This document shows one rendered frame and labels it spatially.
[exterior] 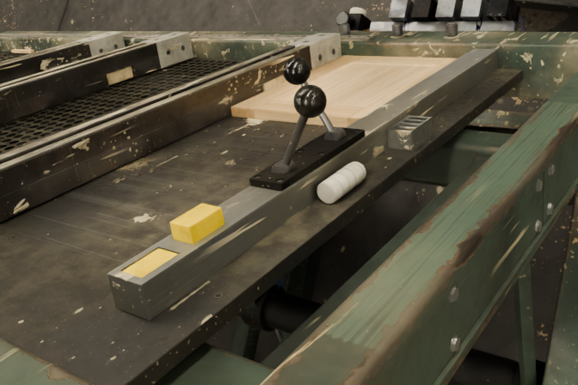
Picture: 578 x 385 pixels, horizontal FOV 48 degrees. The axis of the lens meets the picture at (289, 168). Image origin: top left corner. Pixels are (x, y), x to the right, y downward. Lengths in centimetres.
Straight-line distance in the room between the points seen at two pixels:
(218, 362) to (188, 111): 61
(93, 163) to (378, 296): 60
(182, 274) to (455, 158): 57
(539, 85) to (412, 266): 85
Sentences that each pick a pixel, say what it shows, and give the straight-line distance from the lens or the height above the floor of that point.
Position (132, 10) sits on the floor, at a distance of 357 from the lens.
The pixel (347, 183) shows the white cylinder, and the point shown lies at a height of 144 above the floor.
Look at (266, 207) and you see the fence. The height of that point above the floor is 154.
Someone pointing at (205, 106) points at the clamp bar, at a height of 130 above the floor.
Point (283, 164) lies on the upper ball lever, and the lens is 79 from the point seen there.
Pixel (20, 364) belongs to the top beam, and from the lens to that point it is 46.
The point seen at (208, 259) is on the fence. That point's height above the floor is 162.
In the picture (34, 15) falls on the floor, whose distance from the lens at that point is 427.
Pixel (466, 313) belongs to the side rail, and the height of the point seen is 154.
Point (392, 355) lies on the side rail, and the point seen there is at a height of 169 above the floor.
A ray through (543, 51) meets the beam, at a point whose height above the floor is 90.
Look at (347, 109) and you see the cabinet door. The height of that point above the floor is 120.
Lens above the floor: 214
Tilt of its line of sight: 54 degrees down
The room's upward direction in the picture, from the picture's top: 72 degrees counter-clockwise
